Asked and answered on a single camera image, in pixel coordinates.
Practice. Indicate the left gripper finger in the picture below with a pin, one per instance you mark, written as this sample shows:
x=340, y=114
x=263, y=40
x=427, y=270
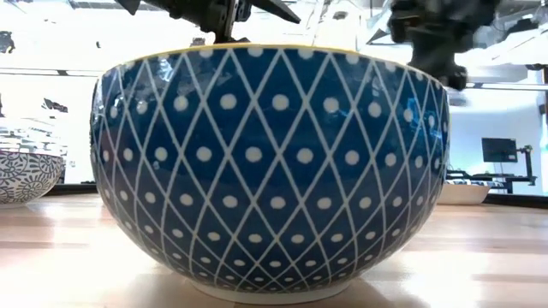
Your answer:
x=274, y=8

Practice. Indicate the blue-white patterned plate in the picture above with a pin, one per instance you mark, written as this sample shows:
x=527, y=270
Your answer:
x=464, y=194

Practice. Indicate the bowl yellow inside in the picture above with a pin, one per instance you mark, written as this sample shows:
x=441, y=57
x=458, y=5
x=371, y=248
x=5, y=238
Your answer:
x=274, y=171

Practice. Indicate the bowl red inside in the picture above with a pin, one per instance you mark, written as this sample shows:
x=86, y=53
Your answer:
x=25, y=179

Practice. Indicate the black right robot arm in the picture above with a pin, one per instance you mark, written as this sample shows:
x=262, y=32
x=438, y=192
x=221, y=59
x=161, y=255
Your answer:
x=441, y=21

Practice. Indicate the distant black workbench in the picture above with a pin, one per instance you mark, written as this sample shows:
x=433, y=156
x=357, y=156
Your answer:
x=492, y=176

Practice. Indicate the black wall monitor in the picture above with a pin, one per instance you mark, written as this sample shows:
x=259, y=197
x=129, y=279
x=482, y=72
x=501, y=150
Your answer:
x=498, y=149

